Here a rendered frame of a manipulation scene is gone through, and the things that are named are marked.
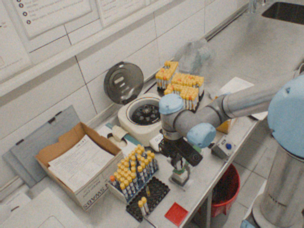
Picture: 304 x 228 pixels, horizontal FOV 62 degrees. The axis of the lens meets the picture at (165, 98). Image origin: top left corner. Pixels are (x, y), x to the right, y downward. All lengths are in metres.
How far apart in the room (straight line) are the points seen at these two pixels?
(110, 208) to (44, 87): 0.56
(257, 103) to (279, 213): 0.25
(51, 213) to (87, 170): 0.38
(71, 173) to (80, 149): 0.12
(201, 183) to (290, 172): 0.63
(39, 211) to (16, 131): 0.44
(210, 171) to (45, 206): 0.65
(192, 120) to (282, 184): 0.30
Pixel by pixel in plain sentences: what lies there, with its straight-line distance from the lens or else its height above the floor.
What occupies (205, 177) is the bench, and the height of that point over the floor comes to 0.88.
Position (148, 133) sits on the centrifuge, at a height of 0.98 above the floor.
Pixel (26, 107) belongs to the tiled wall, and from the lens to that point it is 1.15.
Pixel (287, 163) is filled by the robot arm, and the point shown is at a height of 1.43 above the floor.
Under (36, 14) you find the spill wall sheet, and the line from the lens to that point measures 1.06.
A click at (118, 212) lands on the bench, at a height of 0.87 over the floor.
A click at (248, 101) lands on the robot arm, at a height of 1.38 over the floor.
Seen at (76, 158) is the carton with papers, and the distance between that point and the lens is 1.22.
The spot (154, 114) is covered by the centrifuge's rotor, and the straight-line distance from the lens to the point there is 1.23.
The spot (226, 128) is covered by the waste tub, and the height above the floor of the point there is 0.92.
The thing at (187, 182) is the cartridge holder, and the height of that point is 0.89.
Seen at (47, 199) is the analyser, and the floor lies 1.17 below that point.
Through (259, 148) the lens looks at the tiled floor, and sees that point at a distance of 2.39.
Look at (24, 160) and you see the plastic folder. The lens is 1.24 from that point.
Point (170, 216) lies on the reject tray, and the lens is 1.05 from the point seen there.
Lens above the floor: 1.84
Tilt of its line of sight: 41 degrees down
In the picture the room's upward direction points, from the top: 7 degrees counter-clockwise
